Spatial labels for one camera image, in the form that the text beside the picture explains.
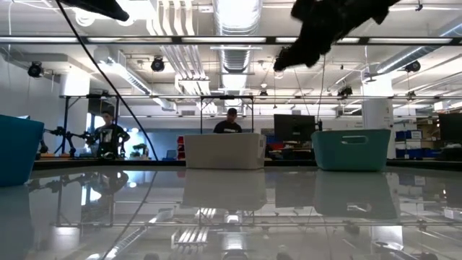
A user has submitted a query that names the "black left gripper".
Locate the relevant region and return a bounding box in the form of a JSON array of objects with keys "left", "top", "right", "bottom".
[{"left": 59, "top": 0, "right": 130, "bottom": 22}]

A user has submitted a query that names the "blue plastic bin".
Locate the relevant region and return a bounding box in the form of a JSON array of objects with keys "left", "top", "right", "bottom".
[{"left": 0, "top": 114, "right": 45, "bottom": 188}]

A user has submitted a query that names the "black ceiling spotlight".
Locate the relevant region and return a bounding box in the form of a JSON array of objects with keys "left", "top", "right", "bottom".
[
  {"left": 150, "top": 56, "right": 166, "bottom": 72},
  {"left": 404, "top": 59, "right": 422, "bottom": 74},
  {"left": 27, "top": 61, "right": 44, "bottom": 79}
]

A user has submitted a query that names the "white plastic bin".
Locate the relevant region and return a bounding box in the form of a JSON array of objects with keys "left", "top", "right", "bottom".
[{"left": 183, "top": 132, "right": 267, "bottom": 170}]

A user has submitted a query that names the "black background rig frame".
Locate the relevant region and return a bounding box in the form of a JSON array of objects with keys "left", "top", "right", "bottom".
[{"left": 200, "top": 94, "right": 256, "bottom": 134}]

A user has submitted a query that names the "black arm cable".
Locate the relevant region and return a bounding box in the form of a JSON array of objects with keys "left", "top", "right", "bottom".
[{"left": 53, "top": 0, "right": 160, "bottom": 162}]

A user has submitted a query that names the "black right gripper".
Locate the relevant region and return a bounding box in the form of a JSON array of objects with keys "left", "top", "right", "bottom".
[{"left": 272, "top": 0, "right": 362, "bottom": 72}]

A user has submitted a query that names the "white square pillar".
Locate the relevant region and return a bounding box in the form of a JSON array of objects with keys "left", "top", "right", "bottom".
[{"left": 362, "top": 77, "right": 395, "bottom": 131}]

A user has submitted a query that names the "black computer monitor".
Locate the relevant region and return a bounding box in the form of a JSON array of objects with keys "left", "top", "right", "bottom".
[
  {"left": 438, "top": 113, "right": 462, "bottom": 144},
  {"left": 273, "top": 113, "right": 317, "bottom": 143}
]

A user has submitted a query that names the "teal plastic bin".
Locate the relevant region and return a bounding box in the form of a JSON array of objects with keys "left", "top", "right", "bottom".
[{"left": 310, "top": 129, "right": 392, "bottom": 172}]

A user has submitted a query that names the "silver ventilation duct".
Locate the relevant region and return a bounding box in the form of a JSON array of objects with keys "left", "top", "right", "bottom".
[{"left": 212, "top": 0, "right": 263, "bottom": 91}]

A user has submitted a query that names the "person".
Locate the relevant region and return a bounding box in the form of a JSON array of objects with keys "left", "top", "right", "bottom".
[
  {"left": 212, "top": 107, "right": 243, "bottom": 134},
  {"left": 94, "top": 110, "right": 131, "bottom": 160}
]

